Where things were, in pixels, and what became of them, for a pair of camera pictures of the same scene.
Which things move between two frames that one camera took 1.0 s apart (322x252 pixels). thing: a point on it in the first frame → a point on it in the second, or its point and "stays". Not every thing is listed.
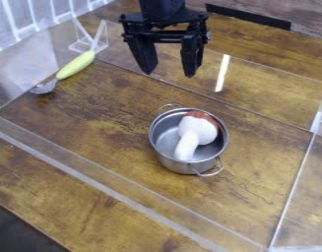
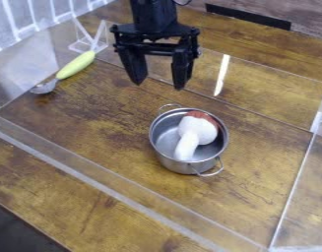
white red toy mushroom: x=198 y=130 stays
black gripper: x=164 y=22 → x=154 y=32
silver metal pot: x=206 y=162 stays
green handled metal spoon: x=76 y=65 stays
